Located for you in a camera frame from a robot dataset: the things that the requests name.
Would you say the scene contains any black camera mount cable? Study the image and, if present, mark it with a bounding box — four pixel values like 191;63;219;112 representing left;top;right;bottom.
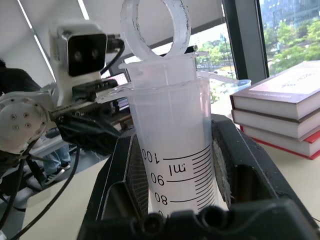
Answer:
99;33;126;79

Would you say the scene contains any person in blue jeans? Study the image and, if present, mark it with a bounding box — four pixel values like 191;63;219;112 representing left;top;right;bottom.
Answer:
41;127;73;186

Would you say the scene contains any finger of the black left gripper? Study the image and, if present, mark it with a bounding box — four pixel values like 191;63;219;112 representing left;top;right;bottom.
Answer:
57;118;121;154

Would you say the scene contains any red hardcover book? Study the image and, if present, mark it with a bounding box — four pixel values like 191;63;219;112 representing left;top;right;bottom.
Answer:
239;124;320;161

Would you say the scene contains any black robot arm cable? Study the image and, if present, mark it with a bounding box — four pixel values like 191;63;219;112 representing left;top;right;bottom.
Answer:
0;143;81;240

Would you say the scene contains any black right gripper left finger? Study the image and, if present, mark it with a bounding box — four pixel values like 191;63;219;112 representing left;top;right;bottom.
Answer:
84;130;151;222

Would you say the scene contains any dark window frame pillar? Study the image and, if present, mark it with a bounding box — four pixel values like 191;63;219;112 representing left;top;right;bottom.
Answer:
221;0;270;81

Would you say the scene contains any small blue cup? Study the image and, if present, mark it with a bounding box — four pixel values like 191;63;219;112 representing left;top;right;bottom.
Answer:
234;78;252;94

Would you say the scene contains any dark maroon hardcover book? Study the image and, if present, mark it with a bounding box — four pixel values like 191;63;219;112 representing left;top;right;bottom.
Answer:
229;59;320;121

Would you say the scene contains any large clear plastic syringe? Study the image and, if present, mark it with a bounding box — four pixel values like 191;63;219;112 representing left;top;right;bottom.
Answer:
96;0;238;216

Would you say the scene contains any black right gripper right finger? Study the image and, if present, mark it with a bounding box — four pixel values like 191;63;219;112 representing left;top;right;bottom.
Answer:
211;113;316;221

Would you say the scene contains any person in dark top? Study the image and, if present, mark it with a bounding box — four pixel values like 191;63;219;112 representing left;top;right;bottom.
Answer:
0;57;42;97

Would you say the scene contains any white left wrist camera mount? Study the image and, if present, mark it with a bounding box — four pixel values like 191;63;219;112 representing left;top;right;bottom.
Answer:
49;23;110;107

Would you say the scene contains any background computer monitor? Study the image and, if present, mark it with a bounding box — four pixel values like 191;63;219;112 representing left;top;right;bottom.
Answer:
108;71;129;87

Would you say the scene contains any brown hardcover book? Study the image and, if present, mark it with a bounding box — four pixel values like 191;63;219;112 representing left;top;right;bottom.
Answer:
230;107;320;140

